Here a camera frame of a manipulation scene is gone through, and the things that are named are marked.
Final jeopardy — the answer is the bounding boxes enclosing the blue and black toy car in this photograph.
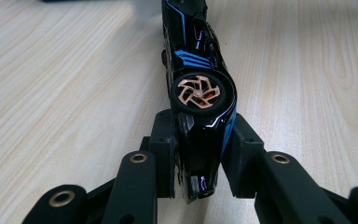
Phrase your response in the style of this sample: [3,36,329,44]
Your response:
[160,0,238,205]

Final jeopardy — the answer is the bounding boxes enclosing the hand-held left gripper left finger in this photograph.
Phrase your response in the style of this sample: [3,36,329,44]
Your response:
[141,108,178,200]

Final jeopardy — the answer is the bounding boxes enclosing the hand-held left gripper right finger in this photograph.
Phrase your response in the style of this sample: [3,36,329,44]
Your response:
[220,113,267,200]

